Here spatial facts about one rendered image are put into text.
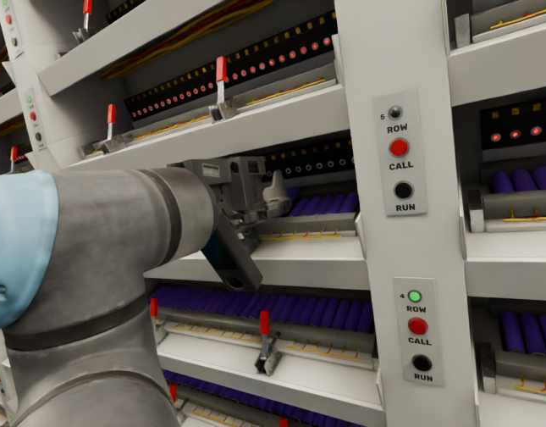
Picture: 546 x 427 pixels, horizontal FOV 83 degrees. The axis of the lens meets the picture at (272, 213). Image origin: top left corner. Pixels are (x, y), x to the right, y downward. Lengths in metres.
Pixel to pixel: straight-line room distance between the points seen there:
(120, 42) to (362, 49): 0.40
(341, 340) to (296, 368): 0.08
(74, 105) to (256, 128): 0.51
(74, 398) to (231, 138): 0.33
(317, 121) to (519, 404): 0.38
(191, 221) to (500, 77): 0.30
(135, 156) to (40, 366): 0.40
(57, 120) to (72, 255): 0.60
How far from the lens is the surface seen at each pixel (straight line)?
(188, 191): 0.28
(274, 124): 0.40
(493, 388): 0.48
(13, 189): 0.23
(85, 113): 0.84
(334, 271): 0.39
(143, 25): 0.57
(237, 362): 0.57
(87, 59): 0.69
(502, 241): 0.39
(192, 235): 0.28
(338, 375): 0.50
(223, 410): 0.76
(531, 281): 0.38
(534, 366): 0.48
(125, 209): 0.24
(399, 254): 0.36
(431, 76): 0.35
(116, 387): 0.20
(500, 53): 0.35
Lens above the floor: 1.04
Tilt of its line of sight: 7 degrees down
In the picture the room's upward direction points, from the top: 9 degrees counter-clockwise
